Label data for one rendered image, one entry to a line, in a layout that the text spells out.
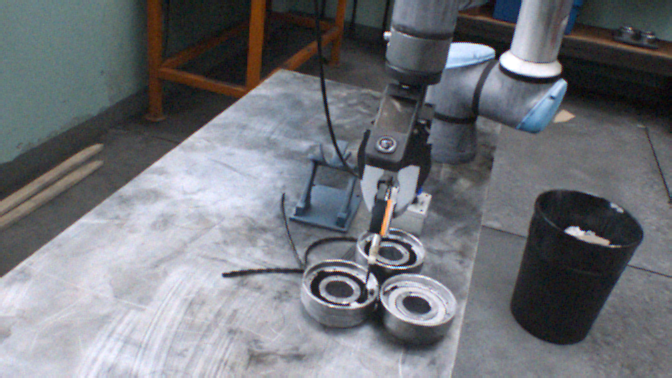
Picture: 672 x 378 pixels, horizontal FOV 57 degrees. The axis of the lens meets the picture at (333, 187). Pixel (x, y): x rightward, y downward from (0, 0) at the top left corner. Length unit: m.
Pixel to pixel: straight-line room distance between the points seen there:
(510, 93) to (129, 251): 0.74
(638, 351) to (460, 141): 1.28
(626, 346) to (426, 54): 1.78
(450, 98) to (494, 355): 1.05
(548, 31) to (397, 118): 0.51
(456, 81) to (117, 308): 0.77
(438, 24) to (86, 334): 0.56
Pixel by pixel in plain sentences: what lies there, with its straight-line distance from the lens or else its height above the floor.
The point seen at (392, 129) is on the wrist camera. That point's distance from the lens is 0.74.
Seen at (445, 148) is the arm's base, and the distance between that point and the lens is 1.31.
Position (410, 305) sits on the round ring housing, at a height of 0.81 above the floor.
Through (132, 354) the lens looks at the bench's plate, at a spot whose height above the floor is 0.80.
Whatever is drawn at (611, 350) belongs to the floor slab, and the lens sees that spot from 2.33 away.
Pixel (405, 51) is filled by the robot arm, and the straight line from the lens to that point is 0.74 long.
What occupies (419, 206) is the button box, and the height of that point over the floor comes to 0.85.
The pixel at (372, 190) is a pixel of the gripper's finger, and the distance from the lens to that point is 0.83.
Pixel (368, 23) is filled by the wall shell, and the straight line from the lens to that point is 4.97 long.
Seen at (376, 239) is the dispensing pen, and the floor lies 0.90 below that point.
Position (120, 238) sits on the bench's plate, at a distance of 0.99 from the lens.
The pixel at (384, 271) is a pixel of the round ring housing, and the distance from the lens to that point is 0.90.
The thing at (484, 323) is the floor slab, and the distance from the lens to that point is 2.21.
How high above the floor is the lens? 1.37
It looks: 30 degrees down
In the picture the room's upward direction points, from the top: 9 degrees clockwise
